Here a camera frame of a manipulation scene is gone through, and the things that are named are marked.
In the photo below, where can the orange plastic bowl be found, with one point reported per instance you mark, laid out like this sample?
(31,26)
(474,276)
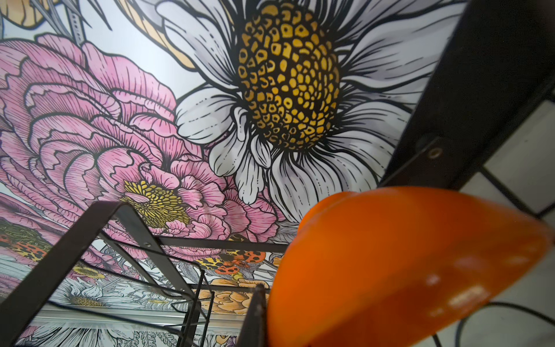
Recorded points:
(392,266)

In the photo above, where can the black metal dish rack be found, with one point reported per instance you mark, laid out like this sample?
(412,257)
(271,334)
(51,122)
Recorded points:
(157,157)

